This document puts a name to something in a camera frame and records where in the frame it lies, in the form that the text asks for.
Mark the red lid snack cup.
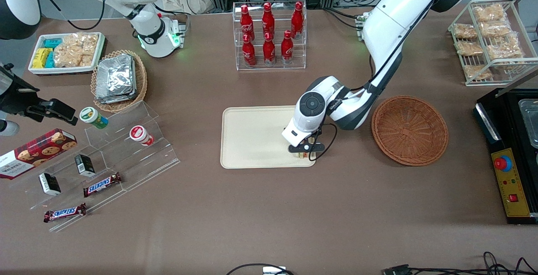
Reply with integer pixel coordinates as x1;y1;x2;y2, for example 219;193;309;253
129;125;154;147

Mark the oval wicker basket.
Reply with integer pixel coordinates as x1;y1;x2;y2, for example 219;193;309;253
91;50;148;113

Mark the clear acrylic bottle rack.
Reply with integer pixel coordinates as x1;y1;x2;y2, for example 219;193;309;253
232;1;307;71

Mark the clear bag of snacks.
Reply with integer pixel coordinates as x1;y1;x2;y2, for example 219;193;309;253
454;23;478;40
474;3;507;23
463;64;493;81
456;40;484;56
486;34;524;61
480;20;512;38

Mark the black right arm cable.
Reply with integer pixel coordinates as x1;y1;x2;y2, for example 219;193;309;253
39;0;107;31

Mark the black plug connector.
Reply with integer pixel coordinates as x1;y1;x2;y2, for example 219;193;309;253
382;264;411;275

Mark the round brown wicker basket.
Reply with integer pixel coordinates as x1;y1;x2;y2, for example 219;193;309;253
372;95;449;167

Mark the red cola bottle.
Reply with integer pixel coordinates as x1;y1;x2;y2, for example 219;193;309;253
263;32;277;66
261;3;275;38
242;34;257;68
280;30;294;65
240;5;255;41
291;2;304;39

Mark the green lid snack cup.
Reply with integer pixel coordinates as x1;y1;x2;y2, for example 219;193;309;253
79;107;109;130

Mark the triangle sandwich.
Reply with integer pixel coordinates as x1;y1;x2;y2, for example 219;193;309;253
294;138;316;159

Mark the black looped cable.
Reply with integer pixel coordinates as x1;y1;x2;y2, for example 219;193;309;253
226;263;295;275

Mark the small black box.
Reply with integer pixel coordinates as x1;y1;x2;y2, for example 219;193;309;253
74;154;96;177
38;172;62;196

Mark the white rectangular snack tray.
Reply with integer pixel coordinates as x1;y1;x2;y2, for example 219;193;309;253
28;32;106;76

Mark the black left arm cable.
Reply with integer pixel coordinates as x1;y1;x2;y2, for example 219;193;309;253
309;54;405;162

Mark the clear acrylic stepped display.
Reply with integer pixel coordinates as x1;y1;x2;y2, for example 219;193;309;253
13;100;181;232

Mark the brown chocolate bar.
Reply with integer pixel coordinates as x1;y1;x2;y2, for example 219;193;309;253
83;172;123;198
43;203;87;223

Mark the yellow control panel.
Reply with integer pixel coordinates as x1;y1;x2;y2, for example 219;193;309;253
491;148;533;218

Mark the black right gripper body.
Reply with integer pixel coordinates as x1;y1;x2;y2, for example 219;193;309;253
0;64;41;116

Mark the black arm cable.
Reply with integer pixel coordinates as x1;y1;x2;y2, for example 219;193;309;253
39;0;107;31
309;54;405;162

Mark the white wire shelf rack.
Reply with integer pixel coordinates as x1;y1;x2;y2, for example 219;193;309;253
447;0;538;87

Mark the beige plastic tray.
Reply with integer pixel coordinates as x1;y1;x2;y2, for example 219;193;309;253
220;106;316;169

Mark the clear bag of crackers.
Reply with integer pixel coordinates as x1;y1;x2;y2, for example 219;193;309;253
53;32;100;68

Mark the black cable bundle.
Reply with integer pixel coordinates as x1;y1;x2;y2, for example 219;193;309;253
408;251;538;275

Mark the red tartan cookie box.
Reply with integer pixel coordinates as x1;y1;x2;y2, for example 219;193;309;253
0;128;78;180

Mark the black countertop machine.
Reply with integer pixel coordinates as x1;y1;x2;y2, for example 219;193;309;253
473;87;538;225

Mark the grey metal bar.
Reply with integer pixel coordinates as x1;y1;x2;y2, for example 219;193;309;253
492;68;538;99

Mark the silver foil packet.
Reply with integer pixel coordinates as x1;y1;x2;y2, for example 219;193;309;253
97;54;135;95
94;86;138;104

